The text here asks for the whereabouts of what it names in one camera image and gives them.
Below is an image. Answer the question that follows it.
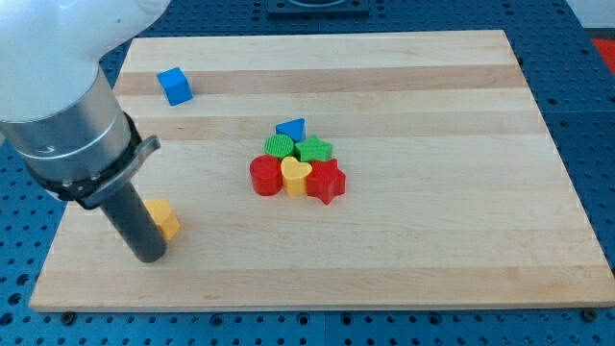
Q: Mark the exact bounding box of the dark grey cylindrical pointer rod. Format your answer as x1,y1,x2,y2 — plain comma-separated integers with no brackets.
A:
100,183,167,262

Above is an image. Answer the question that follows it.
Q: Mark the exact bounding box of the black wrist mounting flange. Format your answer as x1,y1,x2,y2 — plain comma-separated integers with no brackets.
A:
27,113,160,210

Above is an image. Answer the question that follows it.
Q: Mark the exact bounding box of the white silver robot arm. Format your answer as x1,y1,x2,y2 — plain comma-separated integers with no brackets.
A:
1,0,170,262

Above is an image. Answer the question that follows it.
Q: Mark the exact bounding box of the yellow hexagon block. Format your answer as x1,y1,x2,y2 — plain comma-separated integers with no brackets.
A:
145,199,181,241

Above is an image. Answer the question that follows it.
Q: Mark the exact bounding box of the blue cube block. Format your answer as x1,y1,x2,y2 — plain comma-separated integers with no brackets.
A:
157,67,193,107

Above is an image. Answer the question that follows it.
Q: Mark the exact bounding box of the red cylinder block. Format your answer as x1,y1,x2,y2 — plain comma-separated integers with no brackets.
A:
249,155,283,196

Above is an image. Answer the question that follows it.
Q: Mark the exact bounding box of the green cylinder block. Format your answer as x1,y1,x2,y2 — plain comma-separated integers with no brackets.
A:
263,135,295,160

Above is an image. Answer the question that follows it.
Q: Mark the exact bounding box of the yellow heart block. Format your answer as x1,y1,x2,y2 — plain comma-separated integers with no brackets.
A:
281,157,312,196

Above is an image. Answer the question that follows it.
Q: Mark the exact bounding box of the blue triangle block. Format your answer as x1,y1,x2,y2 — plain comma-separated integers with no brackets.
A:
275,118,307,143

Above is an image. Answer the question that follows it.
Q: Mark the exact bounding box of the green star block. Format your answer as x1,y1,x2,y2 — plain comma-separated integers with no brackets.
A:
295,136,332,162

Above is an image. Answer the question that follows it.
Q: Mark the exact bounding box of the red star block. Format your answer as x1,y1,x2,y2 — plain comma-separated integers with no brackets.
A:
307,159,346,205

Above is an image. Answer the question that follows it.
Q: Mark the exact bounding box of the light wooden board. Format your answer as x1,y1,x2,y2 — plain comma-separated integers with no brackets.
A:
30,30,614,312

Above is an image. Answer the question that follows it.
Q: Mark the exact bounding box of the red object at edge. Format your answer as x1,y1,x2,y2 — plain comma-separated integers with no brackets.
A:
592,38,615,74

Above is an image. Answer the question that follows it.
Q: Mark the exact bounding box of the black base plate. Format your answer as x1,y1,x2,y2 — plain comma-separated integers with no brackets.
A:
264,0,371,17

